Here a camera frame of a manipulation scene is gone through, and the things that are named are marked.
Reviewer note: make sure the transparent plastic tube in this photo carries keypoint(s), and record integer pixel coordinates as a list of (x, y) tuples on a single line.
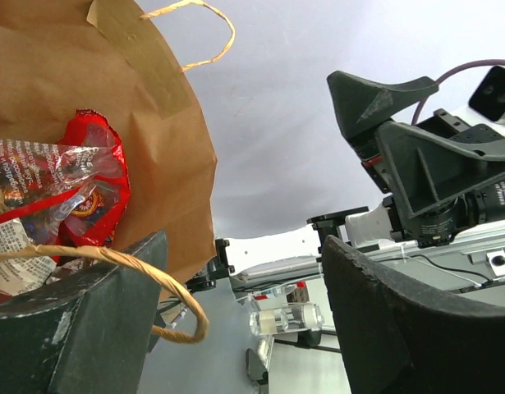
[(293, 317)]

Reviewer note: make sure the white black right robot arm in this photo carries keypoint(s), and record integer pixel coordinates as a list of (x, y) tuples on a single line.
[(440, 178)]

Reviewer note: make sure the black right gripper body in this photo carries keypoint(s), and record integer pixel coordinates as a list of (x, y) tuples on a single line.
[(437, 179)]

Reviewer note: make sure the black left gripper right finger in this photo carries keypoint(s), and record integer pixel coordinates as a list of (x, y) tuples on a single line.
[(400, 335)]

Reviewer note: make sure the red snack packet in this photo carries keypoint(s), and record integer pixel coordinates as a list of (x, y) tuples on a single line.
[(71, 193)]

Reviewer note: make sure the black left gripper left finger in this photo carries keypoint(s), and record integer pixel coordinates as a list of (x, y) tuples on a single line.
[(88, 333)]

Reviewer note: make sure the red brown paper bag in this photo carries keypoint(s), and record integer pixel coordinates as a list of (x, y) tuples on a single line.
[(57, 57)]

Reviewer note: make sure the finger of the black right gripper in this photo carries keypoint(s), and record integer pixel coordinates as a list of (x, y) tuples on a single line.
[(360, 105)]

